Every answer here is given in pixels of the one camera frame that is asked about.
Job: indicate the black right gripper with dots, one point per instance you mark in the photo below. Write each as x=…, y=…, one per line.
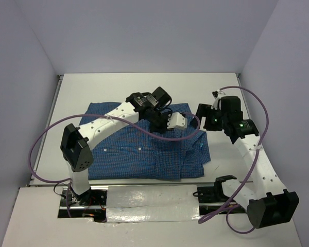
x=206, y=110

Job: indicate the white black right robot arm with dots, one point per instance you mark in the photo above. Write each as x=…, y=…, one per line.
x=262, y=195

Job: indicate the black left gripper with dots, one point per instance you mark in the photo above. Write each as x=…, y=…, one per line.
x=162, y=128

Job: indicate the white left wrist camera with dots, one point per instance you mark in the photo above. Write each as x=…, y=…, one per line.
x=177, y=121

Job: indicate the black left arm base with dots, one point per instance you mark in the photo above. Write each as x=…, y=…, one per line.
x=94, y=208

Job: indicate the aluminium table edge rail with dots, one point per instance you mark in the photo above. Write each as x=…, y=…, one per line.
x=256, y=97

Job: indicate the silver tape covered panel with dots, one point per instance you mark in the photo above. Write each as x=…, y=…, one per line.
x=132, y=204

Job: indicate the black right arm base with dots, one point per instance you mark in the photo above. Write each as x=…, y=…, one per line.
x=209, y=199

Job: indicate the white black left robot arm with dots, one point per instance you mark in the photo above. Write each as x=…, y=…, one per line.
x=78, y=142

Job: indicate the blue plaid long sleeve shirt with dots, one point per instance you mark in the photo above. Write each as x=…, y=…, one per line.
x=132, y=154

